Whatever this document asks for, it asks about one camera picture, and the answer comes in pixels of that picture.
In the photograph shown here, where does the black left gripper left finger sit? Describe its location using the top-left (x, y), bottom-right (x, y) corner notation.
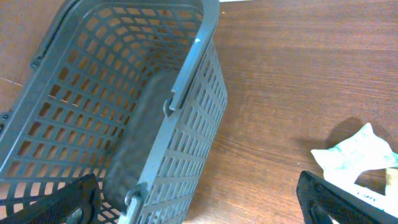
top-left (1, 174), bottom-right (101, 224)

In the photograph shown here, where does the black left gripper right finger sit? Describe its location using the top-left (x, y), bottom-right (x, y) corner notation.
top-left (296, 170), bottom-right (397, 224)

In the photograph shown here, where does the mint green wipes pack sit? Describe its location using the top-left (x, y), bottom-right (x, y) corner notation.
top-left (311, 123), bottom-right (397, 185)

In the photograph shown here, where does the white bamboo print tube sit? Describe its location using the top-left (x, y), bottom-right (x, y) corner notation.
top-left (343, 168), bottom-right (397, 218)

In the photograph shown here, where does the dark grey plastic basket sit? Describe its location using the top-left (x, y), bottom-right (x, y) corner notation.
top-left (1, 0), bottom-right (228, 223)

